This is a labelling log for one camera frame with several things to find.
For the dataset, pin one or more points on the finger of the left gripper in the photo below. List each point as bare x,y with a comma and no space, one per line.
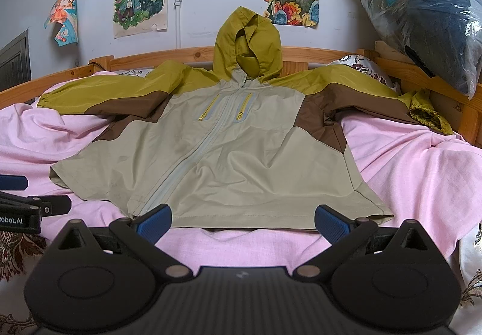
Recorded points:
13,182
49,205

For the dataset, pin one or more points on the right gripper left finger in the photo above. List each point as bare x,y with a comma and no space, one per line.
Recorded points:
139,237

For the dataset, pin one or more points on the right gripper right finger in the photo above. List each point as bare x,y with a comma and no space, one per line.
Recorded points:
346,238

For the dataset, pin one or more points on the olive beige brown hooded jacket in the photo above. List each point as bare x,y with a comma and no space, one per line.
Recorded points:
236,146

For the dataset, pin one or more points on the plastic bag of clothes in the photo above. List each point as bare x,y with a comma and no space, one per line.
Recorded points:
442,37

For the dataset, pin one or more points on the pink bed sheet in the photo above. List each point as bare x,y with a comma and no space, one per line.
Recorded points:
415,172

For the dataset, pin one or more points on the orange-haired girl curled poster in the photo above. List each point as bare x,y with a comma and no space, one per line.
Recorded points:
64,13

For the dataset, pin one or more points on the wooden bed frame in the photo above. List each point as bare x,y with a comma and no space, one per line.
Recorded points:
295,59

